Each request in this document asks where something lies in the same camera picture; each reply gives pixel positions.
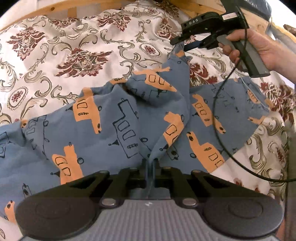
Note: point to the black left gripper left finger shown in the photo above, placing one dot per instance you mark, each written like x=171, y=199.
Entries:
x=67, y=210

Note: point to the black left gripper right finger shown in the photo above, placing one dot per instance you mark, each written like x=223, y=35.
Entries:
x=229, y=209

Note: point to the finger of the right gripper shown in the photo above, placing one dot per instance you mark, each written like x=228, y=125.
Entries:
x=191, y=39
x=193, y=45

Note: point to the blue pants with orange trucks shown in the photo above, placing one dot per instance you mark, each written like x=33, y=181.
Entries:
x=155, y=115

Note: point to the person's right hand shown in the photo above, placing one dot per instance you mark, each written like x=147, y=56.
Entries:
x=274, y=56

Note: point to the white floral bedspread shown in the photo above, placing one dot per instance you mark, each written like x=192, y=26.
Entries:
x=45, y=64

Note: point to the wooden bed frame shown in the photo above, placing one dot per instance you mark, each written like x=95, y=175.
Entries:
x=281, y=16

